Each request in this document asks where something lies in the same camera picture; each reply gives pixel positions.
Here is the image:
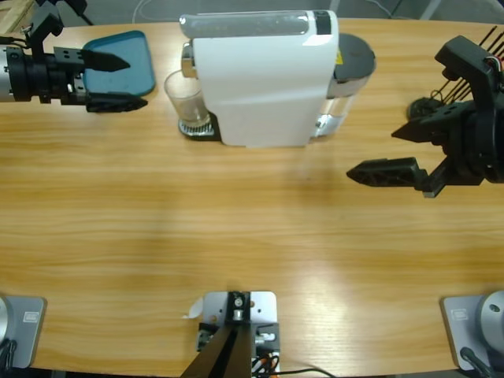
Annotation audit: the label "metal grate drip tray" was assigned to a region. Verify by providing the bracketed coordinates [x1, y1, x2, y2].
[178, 113, 220, 142]

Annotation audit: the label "white capsule coffee machine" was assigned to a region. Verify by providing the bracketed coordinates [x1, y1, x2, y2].
[179, 9, 340, 150]

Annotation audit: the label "white mounting block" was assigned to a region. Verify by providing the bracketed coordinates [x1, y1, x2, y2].
[196, 290, 281, 378]

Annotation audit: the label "black base cable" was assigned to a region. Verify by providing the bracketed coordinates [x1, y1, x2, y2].
[459, 346, 495, 378]
[0, 339, 19, 369]

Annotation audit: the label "white paper tag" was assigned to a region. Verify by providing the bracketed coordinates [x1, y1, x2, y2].
[180, 297, 205, 320]

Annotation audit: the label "grey metal leg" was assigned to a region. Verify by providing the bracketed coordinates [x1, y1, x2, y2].
[419, 0, 443, 20]

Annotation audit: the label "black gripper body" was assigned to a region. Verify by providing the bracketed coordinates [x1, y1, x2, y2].
[26, 46, 89, 107]
[421, 100, 504, 199]

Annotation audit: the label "orange wires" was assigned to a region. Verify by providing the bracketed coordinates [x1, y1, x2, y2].
[253, 351, 281, 374]

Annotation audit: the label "black capsule stand with rods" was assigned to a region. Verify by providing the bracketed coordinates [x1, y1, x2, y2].
[407, 25, 504, 119]

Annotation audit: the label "teal plastic tray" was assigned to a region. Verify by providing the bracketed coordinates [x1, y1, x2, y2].
[81, 30, 158, 98]

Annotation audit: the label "wooden crate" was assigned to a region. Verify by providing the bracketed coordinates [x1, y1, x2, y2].
[0, 0, 39, 36]

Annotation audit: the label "white floor cable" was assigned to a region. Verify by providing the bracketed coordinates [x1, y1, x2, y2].
[132, 0, 158, 24]
[369, 0, 395, 19]

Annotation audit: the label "clear drinking glass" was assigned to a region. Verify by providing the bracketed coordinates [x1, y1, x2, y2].
[164, 69, 212, 129]

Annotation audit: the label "thin black cable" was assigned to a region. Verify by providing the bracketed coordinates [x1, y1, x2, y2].
[275, 367, 335, 378]

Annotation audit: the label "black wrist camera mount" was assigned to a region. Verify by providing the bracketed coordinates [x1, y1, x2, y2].
[19, 2, 65, 60]
[434, 35, 504, 115]

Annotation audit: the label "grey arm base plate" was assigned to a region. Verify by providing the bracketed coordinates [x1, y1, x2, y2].
[439, 290, 504, 372]
[0, 295, 47, 370]

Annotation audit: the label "black stand legs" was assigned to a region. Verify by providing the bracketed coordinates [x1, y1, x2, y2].
[58, 0, 95, 27]

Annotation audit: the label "dark camera post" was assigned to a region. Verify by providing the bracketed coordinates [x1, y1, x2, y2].
[181, 291, 253, 378]

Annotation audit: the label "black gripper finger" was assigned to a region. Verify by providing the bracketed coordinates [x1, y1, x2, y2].
[391, 117, 460, 147]
[345, 156, 430, 192]
[80, 49, 132, 73]
[85, 93, 149, 114]

